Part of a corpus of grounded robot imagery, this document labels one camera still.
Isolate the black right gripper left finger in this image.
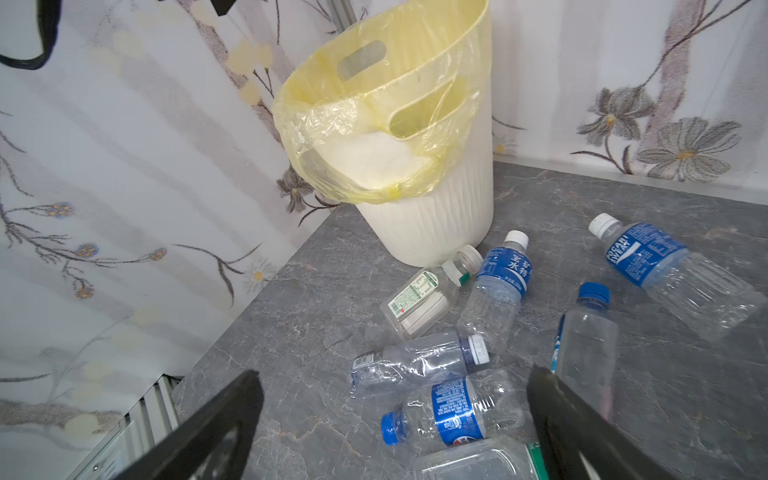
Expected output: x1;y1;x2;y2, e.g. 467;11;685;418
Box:
118;370;264;479

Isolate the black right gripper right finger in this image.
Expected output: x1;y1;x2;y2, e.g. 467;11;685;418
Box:
526;366;673;479

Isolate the clear square bottle green band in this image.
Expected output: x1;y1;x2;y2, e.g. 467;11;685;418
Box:
412;436;549;480

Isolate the clear bottle blue label white cap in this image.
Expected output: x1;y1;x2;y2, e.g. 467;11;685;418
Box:
588;213;767;341

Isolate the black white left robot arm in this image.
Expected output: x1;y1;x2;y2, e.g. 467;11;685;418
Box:
1;0;62;71

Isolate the white bin yellow bag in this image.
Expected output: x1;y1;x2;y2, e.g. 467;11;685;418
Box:
273;1;494;267

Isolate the clear bottle blue label upright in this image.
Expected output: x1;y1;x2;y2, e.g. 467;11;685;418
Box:
457;230;533;355

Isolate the crushed clear bottle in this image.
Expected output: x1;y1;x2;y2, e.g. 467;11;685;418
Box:
349;330;490;399

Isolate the clear square bottle white cap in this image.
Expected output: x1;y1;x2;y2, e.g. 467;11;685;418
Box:
380;245;483;340

